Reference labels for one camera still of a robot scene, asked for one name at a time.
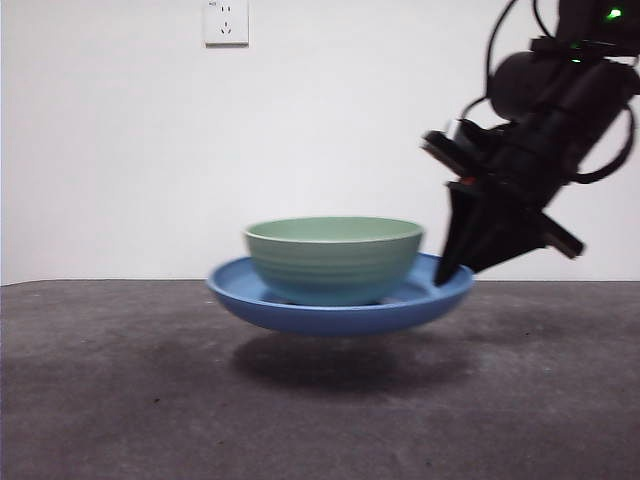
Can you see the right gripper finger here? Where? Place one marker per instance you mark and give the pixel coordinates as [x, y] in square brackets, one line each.
[505, 240]
[457, 230]

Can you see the green ribbed bowl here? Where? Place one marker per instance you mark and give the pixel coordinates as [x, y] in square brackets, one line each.
[330, 265]

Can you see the blue round plate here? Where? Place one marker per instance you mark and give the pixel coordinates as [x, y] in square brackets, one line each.
[325, 320]

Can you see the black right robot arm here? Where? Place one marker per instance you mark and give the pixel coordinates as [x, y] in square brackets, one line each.
[565, 110]

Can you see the white wall socket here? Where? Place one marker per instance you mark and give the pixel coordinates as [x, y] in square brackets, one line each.
[226, 25]

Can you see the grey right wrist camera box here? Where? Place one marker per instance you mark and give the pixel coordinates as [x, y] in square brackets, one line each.
[445, 150]

